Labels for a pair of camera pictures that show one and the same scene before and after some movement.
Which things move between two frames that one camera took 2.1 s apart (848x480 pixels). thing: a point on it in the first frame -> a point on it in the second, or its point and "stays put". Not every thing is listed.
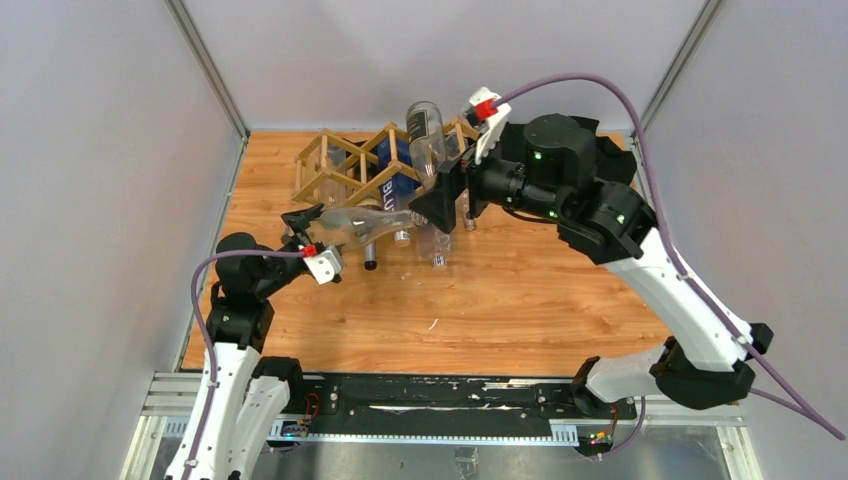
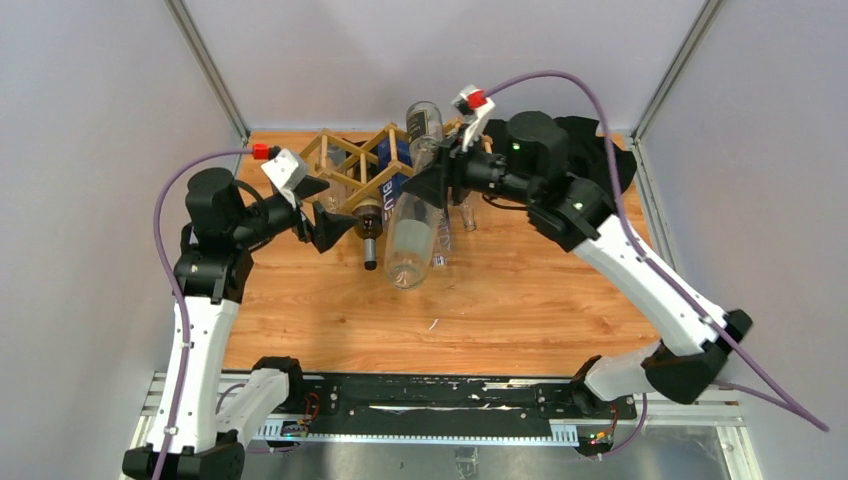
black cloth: [611, 163] stays put
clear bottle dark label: [426, 138] stays put
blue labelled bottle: [398, 191] stays put
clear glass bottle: [346, 226] -> [409, 240]
